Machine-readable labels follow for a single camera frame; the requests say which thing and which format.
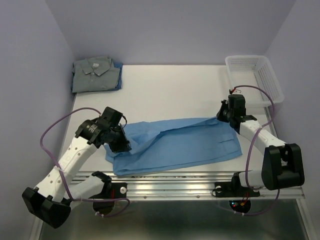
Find light blue long sleeve shirt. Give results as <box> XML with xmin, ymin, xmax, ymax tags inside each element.
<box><xmin>104</xmin><ymin>117</ymin><xmax>242</xmax><ymax>176</ymax></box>

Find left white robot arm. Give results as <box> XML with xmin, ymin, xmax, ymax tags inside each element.
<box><xmin>22</xmin><ymin>107</ymin><xmax>131</xmax><ymax>229</ymax></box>

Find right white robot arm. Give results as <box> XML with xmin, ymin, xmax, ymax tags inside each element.
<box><xmin>216</xmin><ymin>94</ymin><xmax>305</xmax><ymax>195</ymax></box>

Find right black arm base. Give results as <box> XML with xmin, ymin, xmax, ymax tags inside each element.
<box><xmin>211</xmin><ymin>181</ymin><xmax>260</xmax><ymax>198</ymax></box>

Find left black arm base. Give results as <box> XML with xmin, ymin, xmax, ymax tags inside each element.
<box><xmin>105</xmin><ymin>182</ymin><xmax>128</xmax><ymax>199</ymax></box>

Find folded blue plaid shirt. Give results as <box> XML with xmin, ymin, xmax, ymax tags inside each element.
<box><xmin>110</xmin><ymin>62</ymin><xmax>123</xmax><ymax>92</ymax></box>

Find white plastic basket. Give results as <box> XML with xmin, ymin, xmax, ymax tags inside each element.
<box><xmin>225</xmin><ymin>55</ymin><xmax>285</xmax><ymax>108</ymax></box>

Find folded grey shirt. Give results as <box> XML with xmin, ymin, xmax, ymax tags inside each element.
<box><xmin>71</xmin><ymin>56</ymin><xmax>120</xmax><ymax>94</ymax></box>

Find aluminium mounting rail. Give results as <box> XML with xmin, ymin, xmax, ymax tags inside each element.
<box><xmin>41</xmin><ymin>171</ymin><xmax>306</xmax><ymax>201</ymax></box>

